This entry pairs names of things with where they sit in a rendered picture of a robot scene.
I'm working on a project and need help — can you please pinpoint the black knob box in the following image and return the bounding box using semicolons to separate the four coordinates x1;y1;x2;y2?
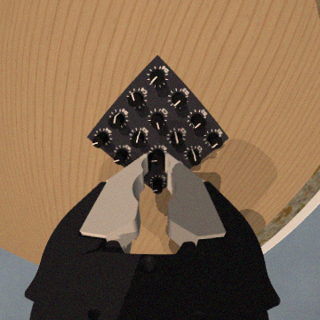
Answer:
87;55;229;194

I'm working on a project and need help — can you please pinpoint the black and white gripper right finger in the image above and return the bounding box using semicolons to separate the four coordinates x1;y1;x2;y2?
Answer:
163;152;280;310

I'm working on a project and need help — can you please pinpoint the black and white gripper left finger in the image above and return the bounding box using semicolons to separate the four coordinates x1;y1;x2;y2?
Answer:
25;152;152;301

